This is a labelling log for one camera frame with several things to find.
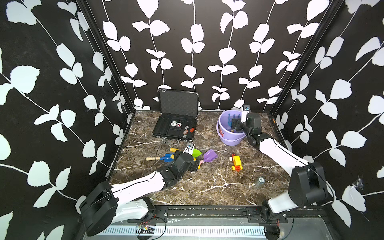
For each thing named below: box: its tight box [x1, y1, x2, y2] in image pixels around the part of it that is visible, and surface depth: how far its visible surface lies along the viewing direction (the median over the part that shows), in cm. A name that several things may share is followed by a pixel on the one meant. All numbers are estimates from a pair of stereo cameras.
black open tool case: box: [152, 88, 200, 144], surface depth 109 cm
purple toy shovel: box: [198, 149, 218, 169], surface depth 97 cm
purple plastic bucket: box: [216, 109, 247, 147], surface depth 96 cm
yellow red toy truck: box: [229, 153, 243, 173], surface depth 90 cm
